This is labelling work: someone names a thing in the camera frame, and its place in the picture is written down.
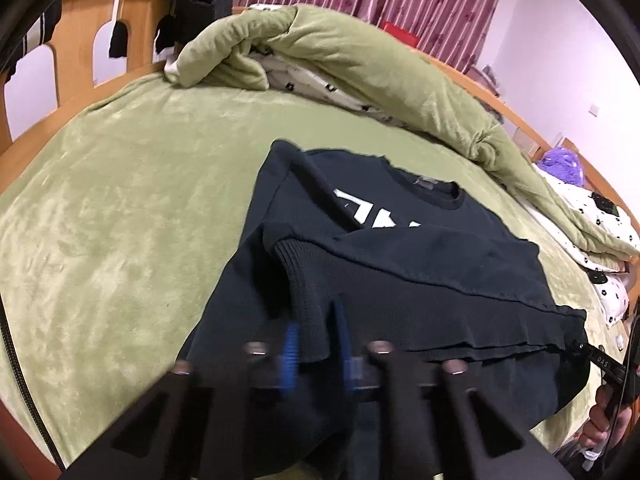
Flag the dark navy sweatshirt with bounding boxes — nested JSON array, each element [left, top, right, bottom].
[[181, 140, 589, 479]]

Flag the green folded quilt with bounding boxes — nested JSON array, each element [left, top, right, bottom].
[[174, 3, 640, 261]]

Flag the black cable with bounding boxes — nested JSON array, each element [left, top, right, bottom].
[[0, 299, 66, 470]]

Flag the purple plush toy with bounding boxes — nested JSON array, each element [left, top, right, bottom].
[[536, 146, 585, 188]]

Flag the red box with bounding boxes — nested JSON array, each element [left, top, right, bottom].
[[382, 21, 419, 49]]

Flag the black clothes on headboard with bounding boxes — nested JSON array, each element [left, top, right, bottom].
[[0, 0, 236, 68]]

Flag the wooden bed frame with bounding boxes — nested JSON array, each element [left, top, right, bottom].
[[1, 0, 639, 467]]

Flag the green plush bed sheet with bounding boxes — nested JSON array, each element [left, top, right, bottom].
[[1, 75, 626, 463]]

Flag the white floral quilt lining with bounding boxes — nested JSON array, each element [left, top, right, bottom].
[[162, 3, 640, 328]]

